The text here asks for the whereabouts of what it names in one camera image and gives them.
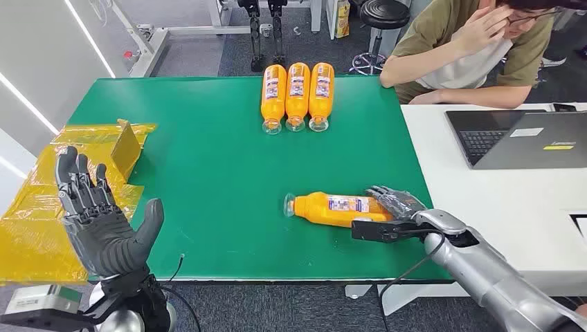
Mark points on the grey laptop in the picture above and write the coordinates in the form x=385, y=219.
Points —
x=527, y=146

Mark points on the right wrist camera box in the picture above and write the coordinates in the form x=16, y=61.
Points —
x=376, y=230

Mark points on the white metal frame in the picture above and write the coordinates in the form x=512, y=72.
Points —
x=151, y=46

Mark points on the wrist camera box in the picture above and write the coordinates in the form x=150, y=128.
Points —
x=376, y=230
x=36, y=300

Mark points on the small red capped item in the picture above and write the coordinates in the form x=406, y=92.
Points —
x=129, y=55

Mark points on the black robot leg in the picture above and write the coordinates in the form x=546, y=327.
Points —
x=256, y=41
x=278, y=41

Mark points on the black framed white panel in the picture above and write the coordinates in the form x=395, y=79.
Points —
x=578, y=224

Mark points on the green table mat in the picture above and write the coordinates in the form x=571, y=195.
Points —
x=220, y=183

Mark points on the person's glasses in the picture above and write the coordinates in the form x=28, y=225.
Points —
x=527, y=18

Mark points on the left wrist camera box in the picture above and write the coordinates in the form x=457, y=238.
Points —
x=36, y=300

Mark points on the black phone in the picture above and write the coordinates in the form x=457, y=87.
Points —
x=564, y=107

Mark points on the black round stool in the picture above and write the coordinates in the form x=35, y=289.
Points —
x=384, y=13

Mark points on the yellow carton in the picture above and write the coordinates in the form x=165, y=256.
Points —
x=342, y=20

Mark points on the person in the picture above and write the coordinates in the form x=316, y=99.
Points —
x=440, y=32

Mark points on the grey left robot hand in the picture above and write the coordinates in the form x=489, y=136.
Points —
x=103, y=238

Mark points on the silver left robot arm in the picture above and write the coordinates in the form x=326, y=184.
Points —
x=137, y=298

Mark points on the orange juice bottle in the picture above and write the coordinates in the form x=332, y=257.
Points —
x=273, y=103
x=297, y=103
x=321, y=103
x=330, y=213

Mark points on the yellow taped cardboard box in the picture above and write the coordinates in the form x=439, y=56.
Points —
x=27, y=238

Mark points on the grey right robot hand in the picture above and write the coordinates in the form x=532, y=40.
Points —
x=401, y=204

